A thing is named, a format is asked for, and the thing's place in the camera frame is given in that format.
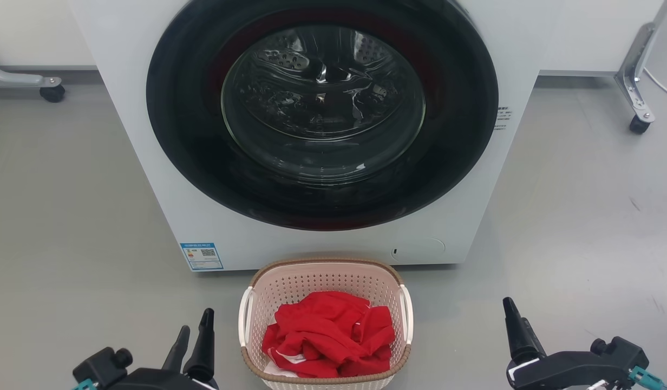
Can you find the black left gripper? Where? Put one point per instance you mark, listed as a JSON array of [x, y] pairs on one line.
[[144, 380]]

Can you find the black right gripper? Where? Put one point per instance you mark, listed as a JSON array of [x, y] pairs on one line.
[[571, 371]]

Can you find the cream perforated laundry basket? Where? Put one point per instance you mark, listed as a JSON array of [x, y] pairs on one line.
[[312, 279]]

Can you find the white cloth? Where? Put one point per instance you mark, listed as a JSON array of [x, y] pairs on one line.
[[276, 371]]

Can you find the blue energy label sticker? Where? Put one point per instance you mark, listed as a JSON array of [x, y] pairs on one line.
[[202, 256]]

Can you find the red garment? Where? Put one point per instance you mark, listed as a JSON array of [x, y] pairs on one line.
[[322, 330]]

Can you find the round white filter cover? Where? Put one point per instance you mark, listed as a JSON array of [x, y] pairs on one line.
[[420, 249]]

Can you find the white front-load washing machine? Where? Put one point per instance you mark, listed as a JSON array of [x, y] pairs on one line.
[[149, 189]]

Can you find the round black washing machine door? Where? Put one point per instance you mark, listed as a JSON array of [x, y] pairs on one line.
[[322, 195]]

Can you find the small printed text label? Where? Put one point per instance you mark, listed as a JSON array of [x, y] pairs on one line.
[[501, 118]]

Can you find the black caster wheel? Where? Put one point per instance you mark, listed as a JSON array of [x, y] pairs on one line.
[[639, 125], [52, 93]]

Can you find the grey metal frame leg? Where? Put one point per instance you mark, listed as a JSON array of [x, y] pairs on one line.
[[634, 65], [14, 79]]

